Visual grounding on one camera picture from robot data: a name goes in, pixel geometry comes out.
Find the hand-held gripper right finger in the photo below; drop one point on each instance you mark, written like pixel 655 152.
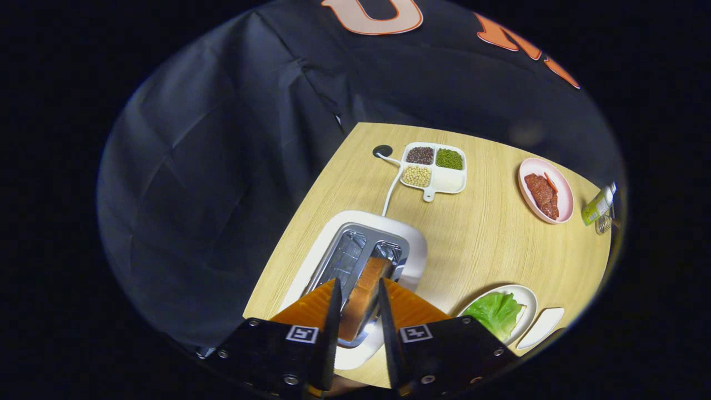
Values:
pixel 450 355

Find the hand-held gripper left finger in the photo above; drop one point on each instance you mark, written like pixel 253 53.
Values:
pixel 272 355

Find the green lettuce leaf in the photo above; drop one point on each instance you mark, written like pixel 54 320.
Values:
pixel 494 314

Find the toasted bread slice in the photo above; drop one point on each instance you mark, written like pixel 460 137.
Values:
pixel 364 294

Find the round white plate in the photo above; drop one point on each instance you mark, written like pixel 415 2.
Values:
pixel 529 303

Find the rectangular white plate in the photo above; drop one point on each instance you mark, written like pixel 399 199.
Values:
pixel 541 328

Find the white toaster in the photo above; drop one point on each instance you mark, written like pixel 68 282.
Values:
pixel 414 250

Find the white divided bean tray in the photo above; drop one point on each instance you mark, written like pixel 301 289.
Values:
pixel 451 180

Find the brown meat pieces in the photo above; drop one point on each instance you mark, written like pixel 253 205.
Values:
pixel 541 194

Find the pink plate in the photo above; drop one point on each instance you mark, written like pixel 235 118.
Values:
pixel 564 197

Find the green label metal bottle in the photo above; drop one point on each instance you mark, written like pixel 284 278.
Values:
pixel 597 206

